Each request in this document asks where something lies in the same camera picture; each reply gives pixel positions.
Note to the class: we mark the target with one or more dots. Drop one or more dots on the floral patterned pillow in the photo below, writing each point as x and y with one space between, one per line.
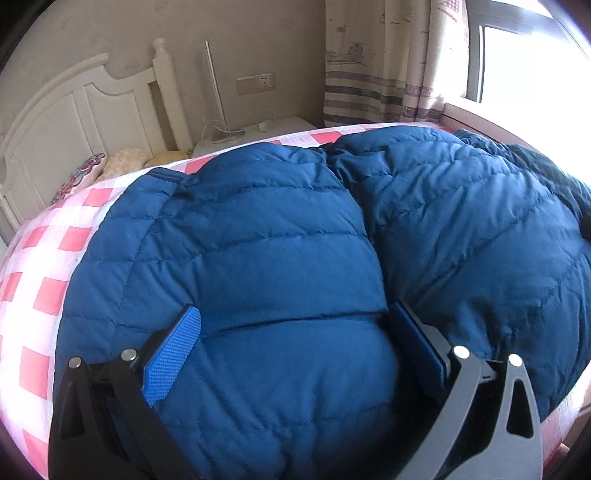
76 177

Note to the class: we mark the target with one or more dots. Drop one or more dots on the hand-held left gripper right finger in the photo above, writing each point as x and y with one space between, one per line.
422 353

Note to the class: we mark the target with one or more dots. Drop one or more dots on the white nightstand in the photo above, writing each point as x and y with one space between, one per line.
277 129

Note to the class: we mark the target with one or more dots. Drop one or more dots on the yellow cushion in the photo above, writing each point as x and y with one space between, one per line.
166 158

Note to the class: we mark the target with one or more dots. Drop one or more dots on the blue down jacket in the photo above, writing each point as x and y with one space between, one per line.
277 254

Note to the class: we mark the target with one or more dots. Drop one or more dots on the pink checked bed sheet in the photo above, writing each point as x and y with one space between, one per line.
51 295

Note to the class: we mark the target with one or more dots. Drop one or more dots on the beige pillow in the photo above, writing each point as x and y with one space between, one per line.
124 161

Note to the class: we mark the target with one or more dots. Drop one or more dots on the wall socket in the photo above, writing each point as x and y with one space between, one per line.
255 84

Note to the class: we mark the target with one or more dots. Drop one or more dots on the window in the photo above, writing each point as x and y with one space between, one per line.
521 69

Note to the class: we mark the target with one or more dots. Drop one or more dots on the window sill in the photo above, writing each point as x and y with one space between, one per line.
498 124

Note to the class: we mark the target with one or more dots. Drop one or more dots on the white wooden headboard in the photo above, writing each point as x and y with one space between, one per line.
60 120

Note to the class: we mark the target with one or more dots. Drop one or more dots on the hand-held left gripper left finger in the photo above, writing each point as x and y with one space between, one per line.
173 350

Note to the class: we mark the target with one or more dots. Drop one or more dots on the printed striped curtain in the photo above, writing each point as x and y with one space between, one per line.
369 69

